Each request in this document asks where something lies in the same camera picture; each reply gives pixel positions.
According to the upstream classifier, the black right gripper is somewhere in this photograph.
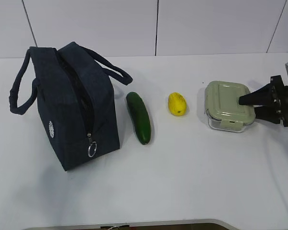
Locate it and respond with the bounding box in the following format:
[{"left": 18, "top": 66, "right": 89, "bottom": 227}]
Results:
[{"left": 239, "top": 75, "right": 288, "bottom": 127}]

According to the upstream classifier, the glass container green lid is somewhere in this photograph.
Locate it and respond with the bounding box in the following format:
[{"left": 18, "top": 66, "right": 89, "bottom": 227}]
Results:
[{"left": 205, "top": 81, "right": 255, "bottom": 133}]

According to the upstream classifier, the yellow lemon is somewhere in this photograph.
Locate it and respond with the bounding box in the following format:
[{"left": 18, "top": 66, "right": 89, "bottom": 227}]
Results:
[{"left": 168, "top": 92, "right": 187, "bottom": 116}]

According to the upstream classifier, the green cucumber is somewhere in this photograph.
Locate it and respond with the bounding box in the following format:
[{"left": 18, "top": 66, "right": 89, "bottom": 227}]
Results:
[{"left": 126, "top": 92, "right": 152, "bottom": 145}]

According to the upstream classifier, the navy blue lunch bag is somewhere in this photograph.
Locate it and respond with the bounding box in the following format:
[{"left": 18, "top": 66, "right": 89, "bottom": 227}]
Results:
[{"left": 9, "top": 42, "right": 132, "bottom": 171}]

